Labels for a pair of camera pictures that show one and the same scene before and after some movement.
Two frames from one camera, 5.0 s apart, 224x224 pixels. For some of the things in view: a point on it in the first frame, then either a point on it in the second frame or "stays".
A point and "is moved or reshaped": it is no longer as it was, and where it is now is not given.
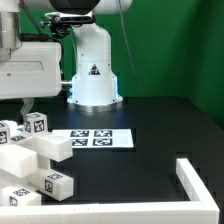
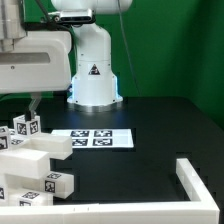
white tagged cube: [5, 134] is moved or reshaped
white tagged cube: [36, 123] is moved or reshaped
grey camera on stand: [71, 18] stays
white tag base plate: [98, 138] stays
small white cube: [19, 197] is moved or reshaped
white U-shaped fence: [203, 211] stays
